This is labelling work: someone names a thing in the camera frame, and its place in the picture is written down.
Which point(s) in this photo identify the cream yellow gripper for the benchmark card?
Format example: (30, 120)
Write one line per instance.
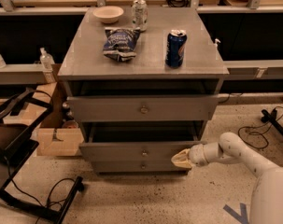
(197, 156)

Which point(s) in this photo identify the grey drawer cabinet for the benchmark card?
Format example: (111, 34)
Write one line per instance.
(87, 72)

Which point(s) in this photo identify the cardboard box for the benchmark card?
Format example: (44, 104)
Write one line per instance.
(57, 136)

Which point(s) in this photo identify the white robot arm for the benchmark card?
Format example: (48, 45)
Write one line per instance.
(266, 204)

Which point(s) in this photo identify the black cart frame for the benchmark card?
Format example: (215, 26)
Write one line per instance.
(16, 147)

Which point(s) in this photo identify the blue floor tape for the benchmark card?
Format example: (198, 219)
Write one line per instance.
(241, 217)

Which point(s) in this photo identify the grey drawer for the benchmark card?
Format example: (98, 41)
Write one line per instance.
(136, 141)
(143, 108)

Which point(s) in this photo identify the small white spray bottle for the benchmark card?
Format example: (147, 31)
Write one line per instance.
(217, 42)

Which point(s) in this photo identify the blue pepsi can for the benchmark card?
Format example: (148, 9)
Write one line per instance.
(176, 41)

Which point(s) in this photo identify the blue chip bag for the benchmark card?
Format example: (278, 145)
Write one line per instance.
(120, 43)

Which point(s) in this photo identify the black stand leg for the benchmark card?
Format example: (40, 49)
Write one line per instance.
(272, 118)

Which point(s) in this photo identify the cream ceramic bowl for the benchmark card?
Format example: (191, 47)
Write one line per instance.
(108, 14)

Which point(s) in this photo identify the grey top drawer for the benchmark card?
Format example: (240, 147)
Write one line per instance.
(143, 108)

